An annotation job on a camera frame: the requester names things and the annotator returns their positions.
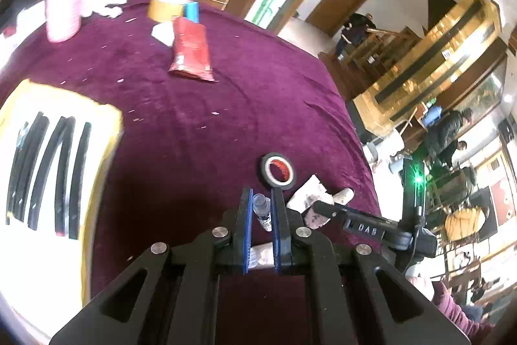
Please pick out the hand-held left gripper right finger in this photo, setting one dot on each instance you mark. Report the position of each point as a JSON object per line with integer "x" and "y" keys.
{"x": 276, "y": 232}

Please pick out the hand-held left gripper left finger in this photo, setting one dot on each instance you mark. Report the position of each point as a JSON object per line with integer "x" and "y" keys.
{"x": 246, "y": 232}

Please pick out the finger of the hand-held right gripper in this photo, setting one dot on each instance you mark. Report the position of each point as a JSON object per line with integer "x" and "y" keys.
{"x": 363, "y": 225}

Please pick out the small clear bottle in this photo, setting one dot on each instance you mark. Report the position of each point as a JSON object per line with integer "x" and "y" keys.
{"x": 262, "y": 213}

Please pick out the person's right forearm maroon sleeve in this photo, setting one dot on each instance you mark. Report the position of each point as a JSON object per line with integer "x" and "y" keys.
{"x": 456, "y": 312}

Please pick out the person's right hand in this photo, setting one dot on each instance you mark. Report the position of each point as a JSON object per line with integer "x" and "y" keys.
{"x": 421, "y": 284}

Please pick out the whitish tube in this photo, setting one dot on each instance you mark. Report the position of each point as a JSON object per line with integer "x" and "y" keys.
{"x": 260, "y": 255}

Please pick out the crumpled white paper packet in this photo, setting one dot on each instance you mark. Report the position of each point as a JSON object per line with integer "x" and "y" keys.
{"x": 309, "y": 191}

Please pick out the black tape roll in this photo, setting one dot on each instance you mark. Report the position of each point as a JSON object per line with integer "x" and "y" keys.
{"x": 266, "y": 167}

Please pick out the maroon tablecloth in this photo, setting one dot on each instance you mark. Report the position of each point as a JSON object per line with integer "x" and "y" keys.
{"x": 210, "y": 106}

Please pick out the gold display cabinet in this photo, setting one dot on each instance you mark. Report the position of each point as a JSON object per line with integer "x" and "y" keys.
{"x": 436, "y": 62}

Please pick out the white paper with yellow tape border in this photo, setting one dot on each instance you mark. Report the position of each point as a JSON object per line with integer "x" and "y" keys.
{"x": 99, "y": 175}

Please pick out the wooden stair railing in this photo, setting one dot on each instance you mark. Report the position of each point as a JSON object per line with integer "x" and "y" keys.
{"x": 375, "y": 50}

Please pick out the red foil packet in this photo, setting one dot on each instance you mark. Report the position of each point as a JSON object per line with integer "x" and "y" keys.
{"x": 192, "y": 50}

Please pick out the white tissue packet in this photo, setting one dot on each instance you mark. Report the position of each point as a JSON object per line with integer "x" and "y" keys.
{"x": 162, "y": 33}

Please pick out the small blue cylinder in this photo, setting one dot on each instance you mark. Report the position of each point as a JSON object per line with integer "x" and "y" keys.
{"x": 192, "y": 10}

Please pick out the yellow tape roll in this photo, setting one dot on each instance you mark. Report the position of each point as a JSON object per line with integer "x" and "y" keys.
{"x": 165, "y": 7}

